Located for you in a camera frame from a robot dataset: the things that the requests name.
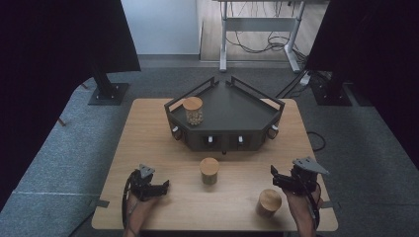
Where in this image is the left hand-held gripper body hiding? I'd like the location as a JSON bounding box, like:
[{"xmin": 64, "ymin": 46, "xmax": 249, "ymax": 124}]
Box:
[{"xmin": 129, "ymin": 163, "xmax": 156, "ymax": 202}]

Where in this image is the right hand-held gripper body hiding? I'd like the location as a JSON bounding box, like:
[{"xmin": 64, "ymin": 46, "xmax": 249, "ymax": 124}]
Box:
[{"xmin": 290, "ymin": 156, "xmax": 330, "ymax": 196}]

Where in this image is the glass jar with brown contents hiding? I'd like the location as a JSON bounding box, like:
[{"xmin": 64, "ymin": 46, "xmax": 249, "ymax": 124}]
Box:
[{"xmin": 255, "ymin": 188, "xmax": 284, "ymax": 219}]

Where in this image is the glass jar with green contents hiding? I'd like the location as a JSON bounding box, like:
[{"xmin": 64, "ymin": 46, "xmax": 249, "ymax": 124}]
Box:
[{"xmin": 199, "ymin": 157, "xmax": 220, "ymax": 186}]

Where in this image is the black corner shelf rack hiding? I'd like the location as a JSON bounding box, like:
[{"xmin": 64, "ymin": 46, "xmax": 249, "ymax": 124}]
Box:
[{"xmin": 163, "ymin": 75, "xmax": 287, "ymax": 156}]

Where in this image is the glass jar with pale beans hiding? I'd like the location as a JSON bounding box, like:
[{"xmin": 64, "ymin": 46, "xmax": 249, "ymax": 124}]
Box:
[{"xmin": 182, "ymin": 96, "xmax": 205, "ymax": 126}]

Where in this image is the black metal stand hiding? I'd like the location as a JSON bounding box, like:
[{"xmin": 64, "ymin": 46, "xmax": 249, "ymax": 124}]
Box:
[
  {"xmin": 87, "ymin": 62, "xmax": 130, "ymax": 107},
  {"xmin": 309, "ymin": 70, "xmax": 354, "ymax": 107}
]

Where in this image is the white power strip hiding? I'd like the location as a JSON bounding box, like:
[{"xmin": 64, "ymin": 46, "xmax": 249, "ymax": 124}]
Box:
[{"xmin": 298, "ymin": 71, "xmax": 312, "ymax": 87}]

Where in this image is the left hand-held gripper cable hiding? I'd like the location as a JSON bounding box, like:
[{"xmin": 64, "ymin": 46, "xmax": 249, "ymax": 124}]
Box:
[{"xmin": 121, "ymin": 170, "xmax": 139, "ymax": 231}]

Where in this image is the black looped floor cable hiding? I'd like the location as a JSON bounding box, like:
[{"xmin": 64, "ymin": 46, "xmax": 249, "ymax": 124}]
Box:
[{"xmin": 306, "ymin": 130, "xmax": 327, "ymax": 153}]

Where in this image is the tangle of black cables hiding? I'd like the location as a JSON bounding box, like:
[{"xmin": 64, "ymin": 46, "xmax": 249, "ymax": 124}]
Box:
[{"xmin": 225, "ymin": 1, "xmax": 309, "ymax": 63}]

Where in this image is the white desk frame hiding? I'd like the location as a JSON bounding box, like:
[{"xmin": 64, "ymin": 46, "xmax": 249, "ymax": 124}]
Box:
[{"xmin": 211, "ymin": 0, "xmax": 309, "ymax": 74}]

